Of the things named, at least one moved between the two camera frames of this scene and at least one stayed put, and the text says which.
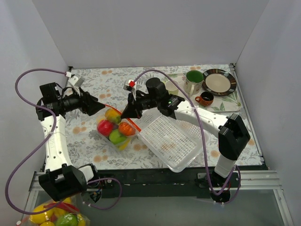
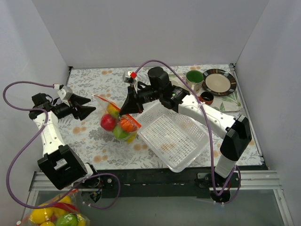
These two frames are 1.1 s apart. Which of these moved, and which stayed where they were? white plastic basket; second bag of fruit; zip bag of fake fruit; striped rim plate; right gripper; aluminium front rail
Moved: zip bag of fake fruit; right gripper
Stayed: striped rim plate; second bag of fruit; aluminium front rail; white plastic basket
